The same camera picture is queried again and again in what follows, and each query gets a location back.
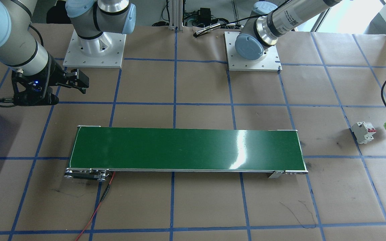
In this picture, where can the white circuit breaker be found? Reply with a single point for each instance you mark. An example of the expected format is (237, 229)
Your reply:
(362, 132)

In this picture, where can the green belt conveyor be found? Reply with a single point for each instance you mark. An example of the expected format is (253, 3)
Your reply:
(186, 149)

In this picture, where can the silver cylindrical tool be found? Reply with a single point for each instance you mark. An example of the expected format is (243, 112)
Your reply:
(208, 30)

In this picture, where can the black power adapter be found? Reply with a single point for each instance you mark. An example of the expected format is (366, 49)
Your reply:
(204, 15)

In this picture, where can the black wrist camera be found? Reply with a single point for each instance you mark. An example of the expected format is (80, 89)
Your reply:
(35, 92)

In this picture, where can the white square base plate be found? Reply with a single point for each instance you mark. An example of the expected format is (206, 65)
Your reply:
(112, 57)
(233, 57)

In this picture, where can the metal bar frame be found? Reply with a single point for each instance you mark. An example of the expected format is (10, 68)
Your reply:
(172, 20)

